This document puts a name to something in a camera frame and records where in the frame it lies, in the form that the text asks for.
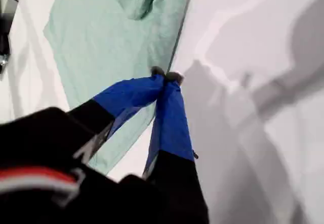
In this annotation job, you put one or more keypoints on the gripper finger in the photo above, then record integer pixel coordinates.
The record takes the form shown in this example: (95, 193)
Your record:
(172, 122)
(131, 94)

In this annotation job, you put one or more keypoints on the pale green T-shirt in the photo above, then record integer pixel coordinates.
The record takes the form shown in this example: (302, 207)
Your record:
(106, 51)

